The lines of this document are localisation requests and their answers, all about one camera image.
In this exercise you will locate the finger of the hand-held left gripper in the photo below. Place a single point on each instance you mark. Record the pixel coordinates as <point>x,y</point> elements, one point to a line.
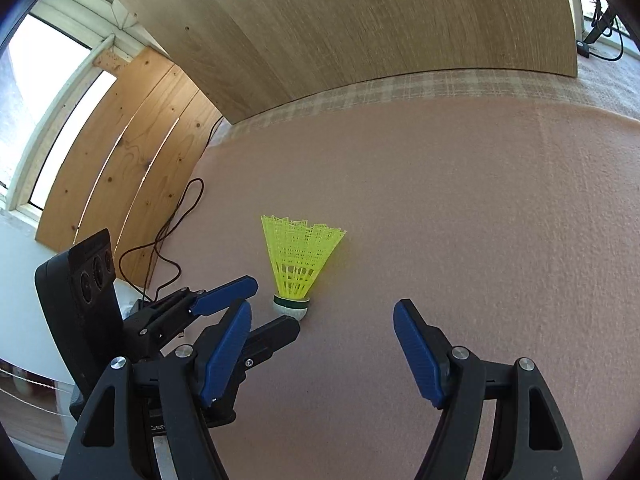
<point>272,335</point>
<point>225,292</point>

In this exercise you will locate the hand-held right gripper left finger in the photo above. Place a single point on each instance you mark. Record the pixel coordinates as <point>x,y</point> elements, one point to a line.
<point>225,355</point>

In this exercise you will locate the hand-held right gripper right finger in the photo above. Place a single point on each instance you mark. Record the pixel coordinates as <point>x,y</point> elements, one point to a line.
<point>417,355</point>

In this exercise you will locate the yellow shuttlecock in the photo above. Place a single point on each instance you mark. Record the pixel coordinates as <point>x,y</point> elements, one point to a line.
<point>300,255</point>

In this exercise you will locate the pink blanket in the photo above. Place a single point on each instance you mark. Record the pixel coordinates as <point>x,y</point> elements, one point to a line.
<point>450,210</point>

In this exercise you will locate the wooden slat panel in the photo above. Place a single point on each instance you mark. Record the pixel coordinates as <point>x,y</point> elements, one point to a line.
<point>125,160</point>

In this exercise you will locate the checked white cloth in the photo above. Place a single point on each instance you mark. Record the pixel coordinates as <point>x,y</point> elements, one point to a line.
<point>400,87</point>

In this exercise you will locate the light wooden board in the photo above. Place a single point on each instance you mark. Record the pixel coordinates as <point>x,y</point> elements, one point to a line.
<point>350,25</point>

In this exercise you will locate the black tripod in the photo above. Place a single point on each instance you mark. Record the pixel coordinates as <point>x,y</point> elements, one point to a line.
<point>597,32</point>

